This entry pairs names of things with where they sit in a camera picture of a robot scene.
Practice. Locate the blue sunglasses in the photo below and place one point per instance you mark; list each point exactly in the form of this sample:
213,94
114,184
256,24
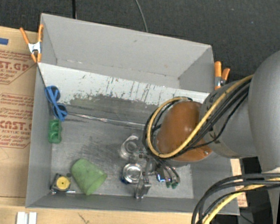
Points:
55,99

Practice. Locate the yellow and black tape measure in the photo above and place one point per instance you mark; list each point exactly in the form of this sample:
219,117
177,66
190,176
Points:
62,183

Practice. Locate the green plastic cup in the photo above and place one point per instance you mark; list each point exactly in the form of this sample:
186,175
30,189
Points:
87,176

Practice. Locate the grey metal bin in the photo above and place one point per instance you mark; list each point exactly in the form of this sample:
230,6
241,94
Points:
116,55

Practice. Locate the green plastic rings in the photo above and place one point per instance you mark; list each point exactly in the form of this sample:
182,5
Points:
54,132

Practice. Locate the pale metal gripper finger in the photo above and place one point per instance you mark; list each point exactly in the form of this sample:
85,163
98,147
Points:
138,192
147,185

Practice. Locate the silver and blue can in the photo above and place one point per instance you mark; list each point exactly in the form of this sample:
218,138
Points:
132,172

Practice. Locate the clear glass jar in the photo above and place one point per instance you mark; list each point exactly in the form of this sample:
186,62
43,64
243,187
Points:
128,146

